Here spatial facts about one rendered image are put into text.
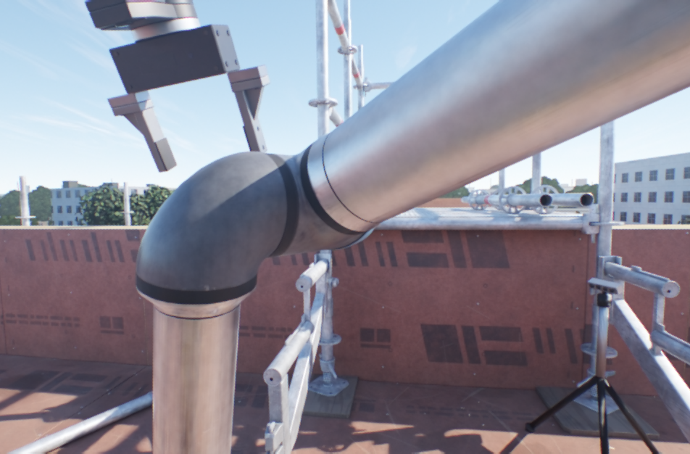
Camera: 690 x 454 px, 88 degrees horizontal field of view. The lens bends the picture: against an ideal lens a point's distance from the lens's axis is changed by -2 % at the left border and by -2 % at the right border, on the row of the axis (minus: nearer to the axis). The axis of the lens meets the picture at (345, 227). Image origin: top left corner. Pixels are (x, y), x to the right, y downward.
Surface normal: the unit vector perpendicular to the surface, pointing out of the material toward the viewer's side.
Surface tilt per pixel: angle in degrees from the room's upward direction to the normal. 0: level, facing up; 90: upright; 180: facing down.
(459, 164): 143
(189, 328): 100
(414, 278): 90
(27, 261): 90
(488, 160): 150
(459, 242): 90
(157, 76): 114
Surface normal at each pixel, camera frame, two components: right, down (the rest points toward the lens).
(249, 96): -0.10, 0.47
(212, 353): 0.62, 0.25
